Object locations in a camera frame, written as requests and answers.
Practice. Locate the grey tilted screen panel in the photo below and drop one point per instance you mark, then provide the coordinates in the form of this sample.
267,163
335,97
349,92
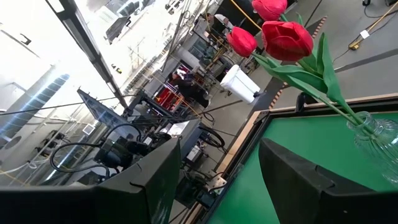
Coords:
102,113

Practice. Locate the clear ribbed glass vase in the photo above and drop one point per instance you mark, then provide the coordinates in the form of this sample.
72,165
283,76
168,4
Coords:
381,146

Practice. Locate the red tulip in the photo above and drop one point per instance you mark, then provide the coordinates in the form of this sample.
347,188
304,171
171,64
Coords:
286,40
242,42
270,9

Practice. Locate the person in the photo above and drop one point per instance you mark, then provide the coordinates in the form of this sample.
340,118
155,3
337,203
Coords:
188,88
219,23

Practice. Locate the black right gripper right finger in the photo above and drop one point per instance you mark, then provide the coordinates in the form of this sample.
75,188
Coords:
311,202

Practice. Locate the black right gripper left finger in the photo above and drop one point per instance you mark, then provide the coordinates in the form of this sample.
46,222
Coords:
93,207

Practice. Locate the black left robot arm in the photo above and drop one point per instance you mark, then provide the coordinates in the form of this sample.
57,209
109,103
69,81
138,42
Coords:
113,155

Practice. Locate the black rounded table-edge fixture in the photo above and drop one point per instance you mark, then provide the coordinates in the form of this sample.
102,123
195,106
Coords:
304,101

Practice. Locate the white plastic bin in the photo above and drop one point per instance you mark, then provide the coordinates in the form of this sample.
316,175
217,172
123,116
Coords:
239,84

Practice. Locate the black ceiling beam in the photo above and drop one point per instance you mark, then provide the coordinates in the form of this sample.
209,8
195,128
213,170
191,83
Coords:
90,53

